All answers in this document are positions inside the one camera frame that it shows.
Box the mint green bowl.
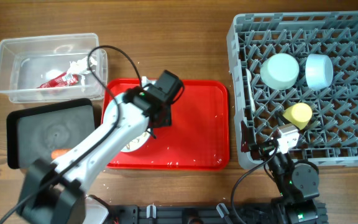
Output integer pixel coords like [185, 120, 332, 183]
[260, 53, 300, 90]

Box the white tissue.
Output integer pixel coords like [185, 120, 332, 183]
[67, 57, 98, 85]

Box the clear plastic bin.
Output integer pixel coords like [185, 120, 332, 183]
[0, 33, 108, 103]

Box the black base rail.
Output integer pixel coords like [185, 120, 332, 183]
[104, 202, 328, 224]

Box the red snack wrapper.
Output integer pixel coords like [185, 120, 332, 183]
[39, 72, 80, 88]

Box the white plastic spoon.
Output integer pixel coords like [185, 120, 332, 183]
[246, 69, 256, 113]

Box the grey dishwasher rack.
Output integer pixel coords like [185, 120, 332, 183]
[226, 11, 358, 169]

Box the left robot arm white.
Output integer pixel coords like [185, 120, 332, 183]
[0, 70, 185, 224]

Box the orange carrot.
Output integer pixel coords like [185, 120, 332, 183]
[51, 149, 70, 160]

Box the black bin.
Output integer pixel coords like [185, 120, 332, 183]
[6, 98, 95, 169]

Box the light blue plate with rice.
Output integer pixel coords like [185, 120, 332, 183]
[103, 102, 152, 153]

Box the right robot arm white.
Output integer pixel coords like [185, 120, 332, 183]
[231, 122, 319, 223]

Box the red plastic tray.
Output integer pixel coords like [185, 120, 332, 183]
[107, 80, 230, 171]

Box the yellow plastic cup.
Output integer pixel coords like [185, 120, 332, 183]
[283, 103, 313, 130]

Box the light blue bowl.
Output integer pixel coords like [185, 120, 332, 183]
[305, 54, 334, 91]

